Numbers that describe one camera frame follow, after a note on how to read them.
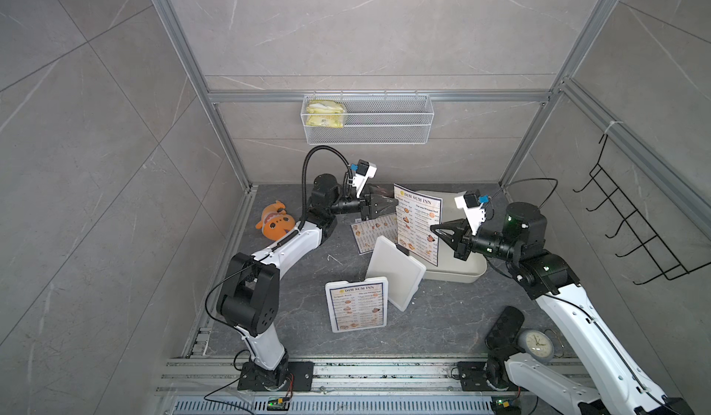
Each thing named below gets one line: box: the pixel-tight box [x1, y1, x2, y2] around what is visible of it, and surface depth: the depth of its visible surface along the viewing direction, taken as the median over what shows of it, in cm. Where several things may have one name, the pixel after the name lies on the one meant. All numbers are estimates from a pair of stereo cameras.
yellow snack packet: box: [305, 100, 346, 129], surface depth 89 cm
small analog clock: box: [517, 329, 555, 363], surface depth 77 cm
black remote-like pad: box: [485, 305, 525, 351], surface depth 80 cm
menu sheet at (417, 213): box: [393, 183, 444, 267], surface depth 69 cm
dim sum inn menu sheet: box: [329, 282, 385, 331], surface depth 76 cm
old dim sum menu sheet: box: [349, 213, 399, 255], surface depth 106 cm
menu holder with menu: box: [365, 235, 427, 313], surface depth 79 cm
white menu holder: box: [324, 276, 389, 333], surface depth 76 cm
